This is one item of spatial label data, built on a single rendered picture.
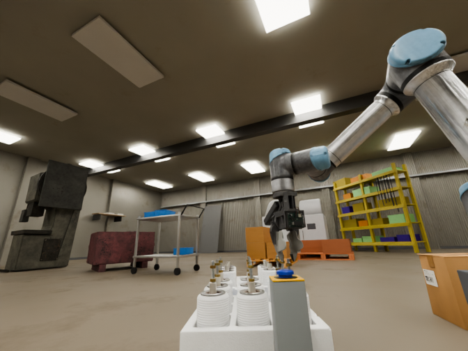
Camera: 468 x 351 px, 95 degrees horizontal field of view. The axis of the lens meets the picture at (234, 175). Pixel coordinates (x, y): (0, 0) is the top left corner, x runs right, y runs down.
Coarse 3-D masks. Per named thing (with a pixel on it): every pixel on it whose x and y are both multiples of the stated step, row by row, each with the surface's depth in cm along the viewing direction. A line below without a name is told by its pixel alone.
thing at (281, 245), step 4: (276, 232) 68; (280, 232) 67; (276, 236) 68; (280, 236) 67; (276, 240) 67; (280, 240) 66; (284, 240) 65; (276, 244) 67; (280, 244) 66; (284, 244) 64; (276, 248) 67; (280, 248) 66; (284, 248) 63; (276, 252) 67; (280, 252) 67; (280, 256) 66
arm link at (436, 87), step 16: (416, 32) 57; (432, 32) 55; (400, 48) 58; (416, 48) 55; (432, 48) 53; (400, 64) 57; (416, 64) 55; (432, 64) 54; (448, 64) 53; (400, 80) 60; (416, 80) 56; (432, 80) 54; (448, 80) 52; (416, 96) 59; (432, 96) 54; (448, 96) 52; (464, 96) 50; (432, 112) 55; (448, 112) 52; (464, 112) 50; (448, 128) 52; (464, 128) 49; (464, 144) 50
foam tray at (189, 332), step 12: (312, 312) 67; (192, 324) 61; (312, 324) 62; (324, 324) 57; (180, 336) 55; (192, 336) 55; (204, 336) 55; (216, 336) 55; (228, 336) 55; (240, 336) 55; (252, 336) 55; (264, 336) 55; (312, 336) 54; (324, 336) 54; (180, 348) 55; (192, 348) 55; (204, 348) 54; (216, 348) 54; (228, 348) 54; (240, 348) 54; (252, 348) 54; (264, 348) 54; (324, 348) 53
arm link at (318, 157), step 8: (296, 152) 71; (304, 152) 68; (312, 152) 67; (320, 152) 65; (328, 152) 69; (296, 160) 69; (304, 160) 67; (312, 160) 66; (320, 160) 65; (328, 160) 65; (296, 168) 69; (304, 168) 68; (312, 168) 67; (320, 168) 67; (328, 168) 67; (312, 176) 75
